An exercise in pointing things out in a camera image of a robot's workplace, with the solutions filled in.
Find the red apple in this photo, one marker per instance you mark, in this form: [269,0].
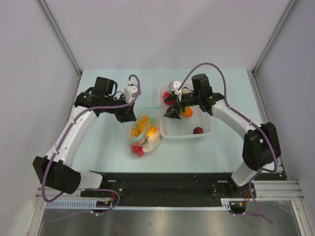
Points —
[165,95]

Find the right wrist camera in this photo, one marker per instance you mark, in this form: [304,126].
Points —
[175,90]

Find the white cable duct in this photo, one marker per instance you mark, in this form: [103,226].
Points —
[102,205]

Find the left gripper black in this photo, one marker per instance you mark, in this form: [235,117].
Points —
[127,115]

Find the white plastic basket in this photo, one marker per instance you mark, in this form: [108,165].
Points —
[172,128]

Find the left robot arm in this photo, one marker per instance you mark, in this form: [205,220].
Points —
[54,170]

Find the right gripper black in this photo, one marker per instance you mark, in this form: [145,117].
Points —
[172,97]

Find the dark red plum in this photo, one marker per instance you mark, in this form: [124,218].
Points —
[198,130]

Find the orange yellow mango top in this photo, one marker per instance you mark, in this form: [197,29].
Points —
[187,112]

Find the orange papaya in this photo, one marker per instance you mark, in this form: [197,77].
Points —
[153,132]

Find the green leaf vegetable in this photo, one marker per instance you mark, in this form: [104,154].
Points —
[152,121]

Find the red bell pepper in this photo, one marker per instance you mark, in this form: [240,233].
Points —
[137,150]

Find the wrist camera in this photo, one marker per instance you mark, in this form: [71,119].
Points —
[130,92]
[175,90]

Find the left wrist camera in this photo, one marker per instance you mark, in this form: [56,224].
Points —
[130,92]

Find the left aluminium frame post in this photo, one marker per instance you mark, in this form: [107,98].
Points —
[50,18]

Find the small orange fruit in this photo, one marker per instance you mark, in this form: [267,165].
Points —
[140,127]

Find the aluminium frame post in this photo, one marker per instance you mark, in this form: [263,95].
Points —
[50,18]
[275,33]

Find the right aluminium frame post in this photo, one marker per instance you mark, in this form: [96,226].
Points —
[275,33]

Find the clear zip top bag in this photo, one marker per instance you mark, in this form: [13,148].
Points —
[150,112]

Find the aluminium front rail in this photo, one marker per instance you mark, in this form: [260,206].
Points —
[282,190]

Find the white radish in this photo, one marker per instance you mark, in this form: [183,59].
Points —
[151,143]

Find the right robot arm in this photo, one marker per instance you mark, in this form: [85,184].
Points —
[260,140]

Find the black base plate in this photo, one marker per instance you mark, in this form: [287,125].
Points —
[171,189]

